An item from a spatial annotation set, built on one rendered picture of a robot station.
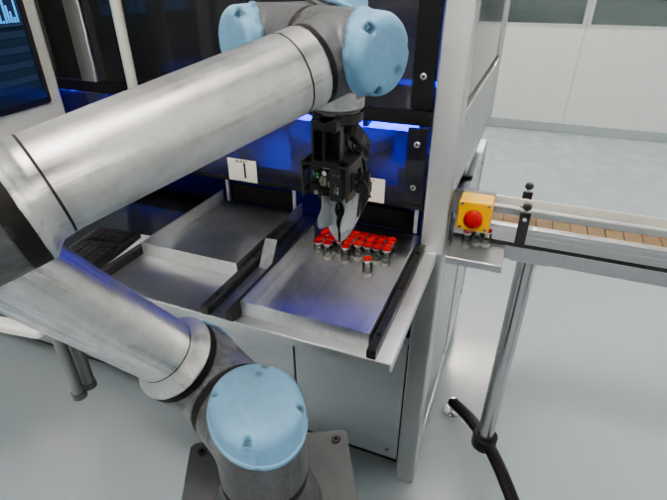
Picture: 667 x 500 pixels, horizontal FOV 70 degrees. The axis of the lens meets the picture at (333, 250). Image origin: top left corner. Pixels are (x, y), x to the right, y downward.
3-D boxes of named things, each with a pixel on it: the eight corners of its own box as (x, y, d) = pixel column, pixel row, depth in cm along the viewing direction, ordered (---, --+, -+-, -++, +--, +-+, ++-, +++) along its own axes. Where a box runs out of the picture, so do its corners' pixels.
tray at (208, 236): (222, 200, 140) (221, 189, 138) (303, 214, 132) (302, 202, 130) (143, 254, 113) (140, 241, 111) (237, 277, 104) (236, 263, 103)
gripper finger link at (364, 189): (337, 214, 74) (337, 162, 70) (341, 209, 75) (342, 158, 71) (366, 219, 73) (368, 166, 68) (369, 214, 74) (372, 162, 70)
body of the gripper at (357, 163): (300, 199, 68) (296, 115, 62) (323, 179, 75) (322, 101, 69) (349, 207, 66) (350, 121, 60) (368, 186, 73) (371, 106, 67)
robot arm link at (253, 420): (250, 532, 56) (238, 457, 49) (197, 455, 64) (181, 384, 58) (328, 471, 62) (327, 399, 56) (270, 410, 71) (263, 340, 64)
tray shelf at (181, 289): (209, 203, 142) (208, 197, 142) (442, 245, 120) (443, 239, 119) (83, 288, 104) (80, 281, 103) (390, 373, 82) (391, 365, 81)
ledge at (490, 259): (454, 236, 124) (455, 230, 123) (505, 245, 120) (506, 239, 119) (445, 262, 113) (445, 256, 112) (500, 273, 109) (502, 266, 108)
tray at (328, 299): (313, 238, 120) (313, 225, 118) (413, 258, 111) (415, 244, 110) (241, 314, 92) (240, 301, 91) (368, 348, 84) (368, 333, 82)
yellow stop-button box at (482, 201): (460, 215, 113) (464, 187, 109) (490, 220, 111) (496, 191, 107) (455, 229, 107) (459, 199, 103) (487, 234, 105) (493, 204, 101)
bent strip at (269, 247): (267, 259, 111) (265, 237, 108) (279, 261, 110) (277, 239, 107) (235, 292, 99) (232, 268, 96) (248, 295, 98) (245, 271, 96)
